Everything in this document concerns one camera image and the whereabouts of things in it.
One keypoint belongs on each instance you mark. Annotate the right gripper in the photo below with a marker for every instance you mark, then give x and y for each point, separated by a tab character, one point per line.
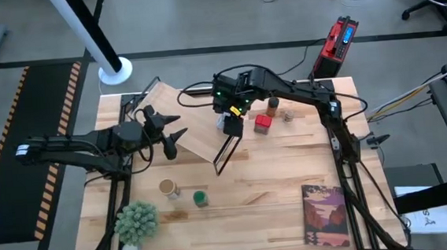
229	93

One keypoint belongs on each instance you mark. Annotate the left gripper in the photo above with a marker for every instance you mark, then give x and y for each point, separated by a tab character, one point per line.
155	137

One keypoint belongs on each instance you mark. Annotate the red lid paprika tin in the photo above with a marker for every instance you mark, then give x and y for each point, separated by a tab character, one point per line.
263	123

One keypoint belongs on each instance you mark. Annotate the orange spice bottle black lid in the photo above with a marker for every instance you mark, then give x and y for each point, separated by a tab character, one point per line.
272	105

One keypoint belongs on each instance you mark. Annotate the tan lid spice jar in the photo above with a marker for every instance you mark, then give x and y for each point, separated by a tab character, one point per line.
167	186

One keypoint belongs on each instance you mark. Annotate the small glass spice jar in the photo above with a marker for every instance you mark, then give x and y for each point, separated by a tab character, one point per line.
288	116

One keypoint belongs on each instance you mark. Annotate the green lid spice jar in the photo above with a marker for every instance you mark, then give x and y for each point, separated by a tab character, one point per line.
200	197

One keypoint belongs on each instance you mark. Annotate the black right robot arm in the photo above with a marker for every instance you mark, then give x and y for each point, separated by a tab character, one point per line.
304	92

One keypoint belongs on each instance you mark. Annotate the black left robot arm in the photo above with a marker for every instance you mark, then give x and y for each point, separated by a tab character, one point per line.
71	145

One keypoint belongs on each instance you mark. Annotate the yellow gripper tag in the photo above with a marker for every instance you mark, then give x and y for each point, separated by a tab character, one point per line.
235	111

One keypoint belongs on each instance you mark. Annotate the white pole stand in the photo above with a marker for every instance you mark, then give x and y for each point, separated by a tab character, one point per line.
117	75

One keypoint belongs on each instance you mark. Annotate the green potted artificial plant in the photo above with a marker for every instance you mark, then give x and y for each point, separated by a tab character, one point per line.
135	221

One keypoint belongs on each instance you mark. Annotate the landscape cover book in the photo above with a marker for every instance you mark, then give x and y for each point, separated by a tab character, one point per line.
324	216

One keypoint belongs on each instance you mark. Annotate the red black power station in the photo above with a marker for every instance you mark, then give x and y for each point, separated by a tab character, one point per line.
334	46

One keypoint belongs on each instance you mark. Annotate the black clamp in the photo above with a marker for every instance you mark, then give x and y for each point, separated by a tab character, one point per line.
378	139

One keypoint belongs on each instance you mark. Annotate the black hazard striped floor mat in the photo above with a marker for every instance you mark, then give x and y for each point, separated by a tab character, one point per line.
12	155

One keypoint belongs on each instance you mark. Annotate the white printed paper sheet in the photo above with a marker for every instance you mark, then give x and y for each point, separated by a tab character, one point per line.
431	221

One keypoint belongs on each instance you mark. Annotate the wooden shelf black metal frame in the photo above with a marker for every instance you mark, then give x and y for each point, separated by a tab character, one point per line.
191	115

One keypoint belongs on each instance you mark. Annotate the black metal table frame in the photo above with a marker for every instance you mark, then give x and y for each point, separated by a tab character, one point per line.
118	203

